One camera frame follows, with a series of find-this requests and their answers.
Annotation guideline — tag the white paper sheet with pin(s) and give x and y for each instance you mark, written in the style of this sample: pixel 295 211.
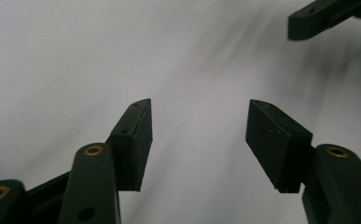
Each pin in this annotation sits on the white paper sheet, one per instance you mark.
pixel 75 62

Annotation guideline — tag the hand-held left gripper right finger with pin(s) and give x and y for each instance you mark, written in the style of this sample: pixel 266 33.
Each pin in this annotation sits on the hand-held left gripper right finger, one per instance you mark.
pixel 274 146

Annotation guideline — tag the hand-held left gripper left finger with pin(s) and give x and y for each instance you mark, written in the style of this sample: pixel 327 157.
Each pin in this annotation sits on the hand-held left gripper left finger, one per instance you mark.
pixel 131 149

